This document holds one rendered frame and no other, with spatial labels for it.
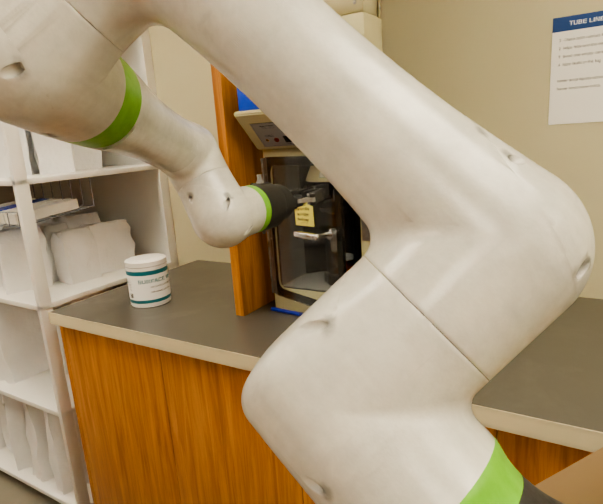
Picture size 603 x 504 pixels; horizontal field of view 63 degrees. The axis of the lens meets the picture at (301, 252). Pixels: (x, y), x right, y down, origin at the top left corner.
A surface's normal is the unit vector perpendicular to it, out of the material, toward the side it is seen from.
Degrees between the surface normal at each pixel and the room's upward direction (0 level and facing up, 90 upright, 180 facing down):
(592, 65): 90
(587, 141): 90
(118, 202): 90
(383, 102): 62
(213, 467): 90
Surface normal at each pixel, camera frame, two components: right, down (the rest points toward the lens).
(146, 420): -0.52, 0.23
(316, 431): -0.38, 0.03
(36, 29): 0.37, 0.34
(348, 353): -0.29, -0.22
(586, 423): -0.07, -0.97
